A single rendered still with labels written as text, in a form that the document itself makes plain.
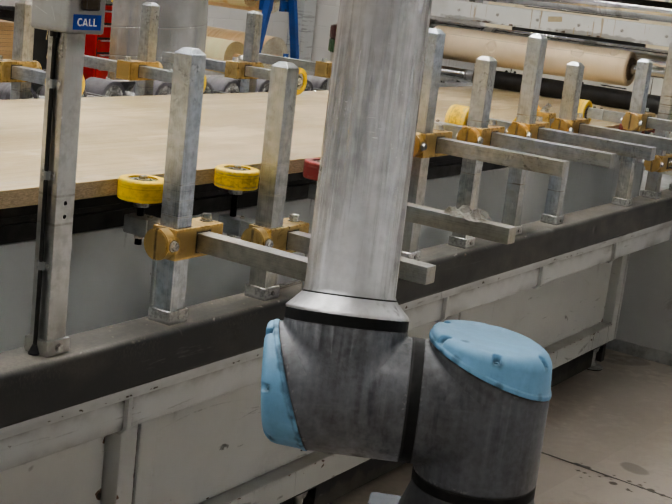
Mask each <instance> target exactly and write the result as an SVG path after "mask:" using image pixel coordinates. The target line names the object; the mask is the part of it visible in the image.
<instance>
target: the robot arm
mask: <svg viewBox="0 0 672 504"><path fill-rule="evenodd" d="M431 8H432V0H340V5H339V13H338V21H337V29H336V37H335V45H334V53H333V61H332V69H331V77H330V85H329V94H328V102H327V110H326V118H325V126H324V134H323V142H322V150H321V158H320V166H319V173H318V182H317V190H316V198H315V206H314V214H313V222H312V229H311V237H310V245H309V253H308V261H307V269H306V277H305V285H304V288H303V289H302V291H301V292H300V293H298V294H297V295H296V296H295V297H293V298H292V299H291V300H289V301H288V302H287V303H286V307H285V316H284V320H283V321H282V320H280V319H275V320H271V321H270V322H269V323H268V325H267V328H266V336H265V339H264V347H263V358H262V374H261V419H262V427H263V431H264V433H265V435H266V437H267V438H268V439H269V440H270V441H271V442H273V443H276V444H280V445H285V446H290V447H294V448H299V449H301V450H302V451H307V450H309V451H317V452H324V453H332V454H340V455H347V456H355V457H363V458H370V459H378V460H386V461H394V462H401V463H410V464H413V468H412V475H411V480H410V482H409V484H408V486H407V488H406V489H405V491H404V493H403V495H402V497H401V498H400V500H399V502H398V504H534V496H535V489H536V483H537V477H538V471H539V464H540V458H541V452H542V445H543V439H544V433H545V426H546V420H547V414H548V408H549V401H550V399H551V396H552V392H551V378H552V361H551V358H550V356H549V354H548V353H547V351H546V350H545V349H544V348H543V347H542V346H541V345H539V344H538V343H536V342H534V341H533V340H531V339H530V338H528V337H526V336H524V335H521V334H519V333H516V332H514V331H511V330H508V329H505V328H502V327H498V326H492V325H488V324H486V323H481V322H474V321H466V320H446V321H444V322H438V323H436V324H435V325H434V326H433V327H432V329H431V330H430V333H429V338H430V339H424V338H416V337H409V336H408V326H409V318H408V316H407V315H406V314H405V312H404V311H403V310H402V308H401V307H400V306H399V304H398V302H397V300H396V290H397V282H398V274H399V266H400V258H401V250H402V242H403V234H404V226H405V218H406V209H407V201H408V193H409V185H410V177H411V169H412V161H413V153H414V145H415V137H416V129H417V121H418V113H419V104H420V96H421V88H422V80H423V72H424V64H425V56H426V48H427V40H428V32H429V24H430V16H431Z"/></svg>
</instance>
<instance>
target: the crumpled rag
mask: <svg viewBox="0 0 672 504"><path fill-rule="evenodd" d="M444 213H446V214H449V215H451V216H453V217H455V216H456V217H461V218H464V219H465V220H469V221H473V222H487V221H486V219H490V220H492V219H491V218H490V217H489V215H488V213H487V211H484V210H481V209H478V208H477V209H473V210H471V208H470V205H469V204H468V205H462V206H461V207H460V208H459V209H457V208H456V207H451V206H449V207H448V208H446V209H445V211H444Z"/></svg>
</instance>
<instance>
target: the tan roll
mask: <svg viewBox="0 0 672 504"><path fill-rule="evenodd" d="M434 28H435V29H441V30H442V31H443V32H444V33H445V34H446V36H445V44H444V51H443V58H444V59H450V60H457V61H464V62H470V63H476V59H477V58H479V57H480V56H491V57H493V58H494V59H495V60H496V61H497V66H496V67H503V68H510V69H516V70H523V69H524V62H525V55H526V48H527V41H528V37H522V36H515V35H507V34H500V33H493V32H485V31H478V30H471V29H463V28H456V27H449V26H441V25H437V26H436V27H434ZM634 54H635V53H634V52H632V51H625V50H617V49H610V48H603V47H595V46H588V45H581V44H573V43H566V42H559V41H551V40H548V41H547V47H546V54H545V61H544V68H543V74H549V75H556V76H562V77H565V72H566V65H567V64H568V63H570V62H572V61H575V62H581V63H582V64H583V65H584V66H585V68H584V74H583V80H589V81H595V82H602V83H608V84H615V85H622V86H629V85H630V84H631V83H632V82H633V80H634V78H635V72H636V66H637V65H634V64H633V57H634ZM664 74H665V69H662V68H655V67H652V72H651V77H653V78H660V79H664Z"/></svg>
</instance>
